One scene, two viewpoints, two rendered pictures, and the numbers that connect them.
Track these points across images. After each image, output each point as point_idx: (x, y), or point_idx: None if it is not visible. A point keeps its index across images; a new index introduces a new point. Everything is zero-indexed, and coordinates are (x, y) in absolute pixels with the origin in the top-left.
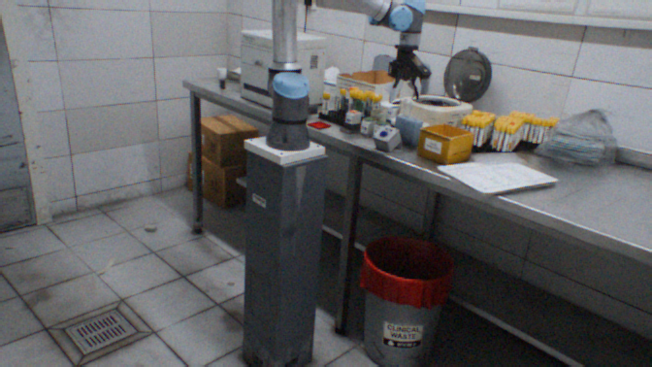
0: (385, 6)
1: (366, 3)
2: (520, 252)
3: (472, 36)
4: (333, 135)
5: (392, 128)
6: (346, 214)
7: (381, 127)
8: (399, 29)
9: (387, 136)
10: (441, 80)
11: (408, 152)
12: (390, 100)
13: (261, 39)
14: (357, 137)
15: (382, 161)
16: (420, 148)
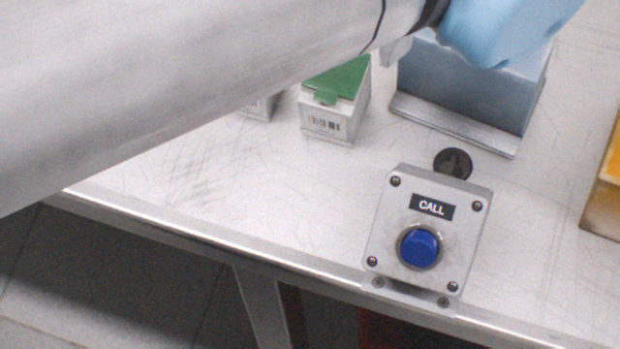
0: (404, 2)
1: (245, 104)
2: None
3: None
4: (108, 202)
5: (449, 196)
6: (264, 328)
7: (385, 193)
8: (528, 54)
9: (447, 259)
10: None
11: (534, 214)
12: (389, 61)
13: None
14: (224, 151)
15: (442, 329)
16: (602, 219)
